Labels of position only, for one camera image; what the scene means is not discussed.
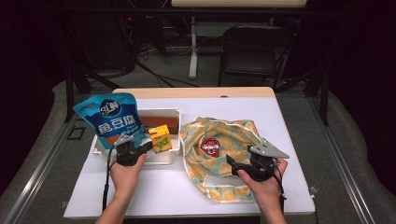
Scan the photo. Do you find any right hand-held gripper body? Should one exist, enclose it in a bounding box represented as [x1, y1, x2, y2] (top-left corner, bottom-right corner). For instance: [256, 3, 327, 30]
[246, 141, 290, 182]

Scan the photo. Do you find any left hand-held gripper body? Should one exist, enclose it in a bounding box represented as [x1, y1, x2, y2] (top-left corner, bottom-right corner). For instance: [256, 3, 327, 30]
[113, 133, 148, 167]

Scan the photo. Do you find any yellow drink carton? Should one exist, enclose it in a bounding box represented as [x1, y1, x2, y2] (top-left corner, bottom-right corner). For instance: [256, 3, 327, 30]
[148, 124, 173, 154]

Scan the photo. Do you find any white plastic box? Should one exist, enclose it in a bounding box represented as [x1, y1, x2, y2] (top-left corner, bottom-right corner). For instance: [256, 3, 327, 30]
[91, 107, 182, 165]

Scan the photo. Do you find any tall brown carton box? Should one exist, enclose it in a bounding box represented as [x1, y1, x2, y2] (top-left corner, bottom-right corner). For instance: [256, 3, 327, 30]
[106, 115, 180, 148]

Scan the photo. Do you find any orange-print cloth shopping bag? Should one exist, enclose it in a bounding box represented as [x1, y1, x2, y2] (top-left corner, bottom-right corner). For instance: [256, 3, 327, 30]
[179, 117, 269, 203]

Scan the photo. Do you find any red can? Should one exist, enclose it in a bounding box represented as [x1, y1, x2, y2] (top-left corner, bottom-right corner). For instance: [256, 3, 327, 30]
[199, 137, 221, 157]

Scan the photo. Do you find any blue snack pouch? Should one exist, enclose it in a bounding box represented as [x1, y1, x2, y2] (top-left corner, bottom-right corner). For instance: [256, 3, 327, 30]
[73, 92, 148, 147]

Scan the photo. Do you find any person's left hand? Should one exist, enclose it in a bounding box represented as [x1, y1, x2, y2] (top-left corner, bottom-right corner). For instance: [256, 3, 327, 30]
[110, 154, 148, 200]

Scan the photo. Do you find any person's right hand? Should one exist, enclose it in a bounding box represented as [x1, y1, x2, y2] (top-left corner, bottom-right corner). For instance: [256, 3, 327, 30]
[237, 158, 289, 206]

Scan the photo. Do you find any white table sheet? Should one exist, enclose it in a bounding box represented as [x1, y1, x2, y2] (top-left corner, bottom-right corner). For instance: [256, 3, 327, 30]
[64, 97, 316, 217]

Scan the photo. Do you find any black metal stand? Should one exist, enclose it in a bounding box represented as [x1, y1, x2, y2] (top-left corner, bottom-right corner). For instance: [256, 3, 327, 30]
[275, 66, 331, 127]
[64, 66, 120, 123]

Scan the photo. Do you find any black folding chair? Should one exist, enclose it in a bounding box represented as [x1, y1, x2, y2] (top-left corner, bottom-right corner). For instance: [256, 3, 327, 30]
[218, 25, 295, 90]

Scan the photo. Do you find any white table leg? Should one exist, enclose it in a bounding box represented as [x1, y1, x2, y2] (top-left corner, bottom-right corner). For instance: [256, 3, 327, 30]
[189, 16, 199, 79]

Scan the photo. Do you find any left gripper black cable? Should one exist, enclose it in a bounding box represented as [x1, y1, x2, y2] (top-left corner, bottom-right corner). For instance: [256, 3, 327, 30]
[102, 147, 118, 213]

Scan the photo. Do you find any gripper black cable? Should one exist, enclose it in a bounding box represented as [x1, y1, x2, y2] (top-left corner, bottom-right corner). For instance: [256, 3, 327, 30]
[274, 172, 288, 216]
[102, 147, 118, 213]

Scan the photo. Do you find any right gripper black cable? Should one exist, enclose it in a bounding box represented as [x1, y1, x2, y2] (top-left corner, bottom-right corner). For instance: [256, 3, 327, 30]
[274, 172, 288, 216]

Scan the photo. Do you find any black floor cable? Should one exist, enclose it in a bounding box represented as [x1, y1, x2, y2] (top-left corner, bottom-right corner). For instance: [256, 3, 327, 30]
[134, 60, 200, 88]

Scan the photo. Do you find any aluminium rail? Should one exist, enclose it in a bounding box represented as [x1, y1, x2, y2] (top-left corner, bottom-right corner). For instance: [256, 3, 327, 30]
[306, 92, 376, 224]
[3, 92, 92, 224]

